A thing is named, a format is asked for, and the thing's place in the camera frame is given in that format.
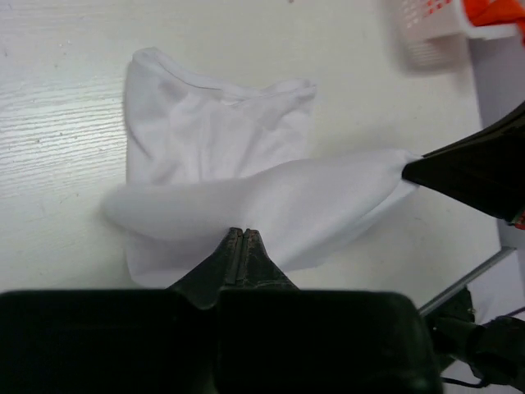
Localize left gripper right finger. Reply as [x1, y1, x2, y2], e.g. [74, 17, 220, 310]
[236, 229, 298, 290]

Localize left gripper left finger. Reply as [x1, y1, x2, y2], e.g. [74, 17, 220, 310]
[170, 228, 244, 310]

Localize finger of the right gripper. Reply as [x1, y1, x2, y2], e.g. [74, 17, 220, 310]
[402, 158, 524, 226]
[422, 103, 524, 164]

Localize white t shirt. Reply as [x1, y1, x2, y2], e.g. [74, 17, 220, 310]
[103, 48, 416, 288]

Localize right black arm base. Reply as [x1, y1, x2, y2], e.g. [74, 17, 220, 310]
[424, 287, 524, 392]

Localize white plastic basket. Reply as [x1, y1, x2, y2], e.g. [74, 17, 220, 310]
[381, 1, 519, 74]

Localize crumpled orange t shirt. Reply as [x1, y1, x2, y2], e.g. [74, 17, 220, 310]
[463, 0, 524, 39]

